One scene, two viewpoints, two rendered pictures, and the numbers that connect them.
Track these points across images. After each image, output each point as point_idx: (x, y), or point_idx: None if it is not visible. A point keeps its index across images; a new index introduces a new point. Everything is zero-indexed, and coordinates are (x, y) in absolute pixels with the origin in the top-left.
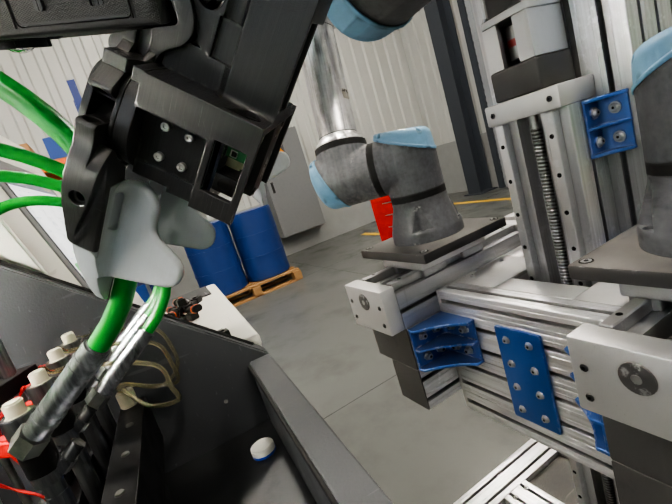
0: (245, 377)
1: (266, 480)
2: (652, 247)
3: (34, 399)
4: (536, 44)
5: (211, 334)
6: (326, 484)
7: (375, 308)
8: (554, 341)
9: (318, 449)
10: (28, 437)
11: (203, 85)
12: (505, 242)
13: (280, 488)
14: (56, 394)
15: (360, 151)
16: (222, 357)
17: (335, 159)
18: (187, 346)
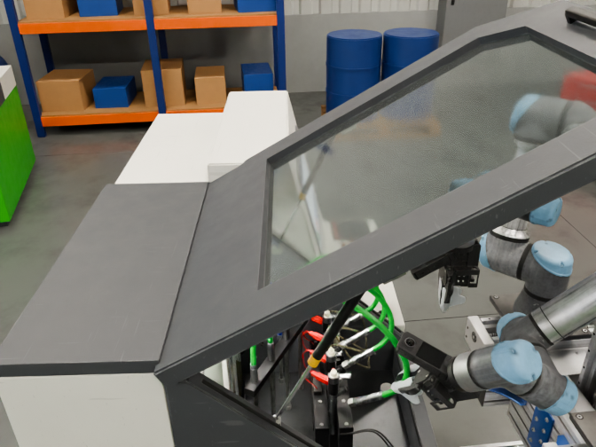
0: (389, 347)
1: (385, 407)
2: None
3: (328, 359)
4: None
5: (382, 322)
6: (420, 441)
7: (478, 346)
8: (558, 427)
9: (421, 424)
10: (355, 403)
11: (445, 387)
12: (589, 341)
13: (391, 415)
14: (367, 400)
15: (519, 251)
16: (382, 334)
17: (500, 247)
18: (369, 324)
